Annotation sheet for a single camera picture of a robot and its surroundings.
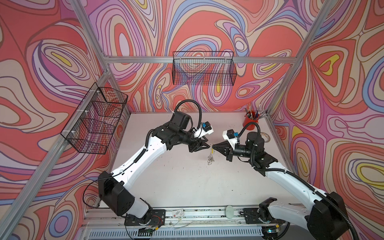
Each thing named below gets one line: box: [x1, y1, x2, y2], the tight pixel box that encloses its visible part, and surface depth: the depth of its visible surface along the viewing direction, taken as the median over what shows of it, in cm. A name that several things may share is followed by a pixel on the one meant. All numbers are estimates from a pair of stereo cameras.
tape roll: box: [260, 132, 271, 143], surface depth 107 cm
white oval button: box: [225, 205, 234, 219], surface depth 75 cm
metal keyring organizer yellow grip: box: [207, 144, 216, 166], surface depth 75 cm
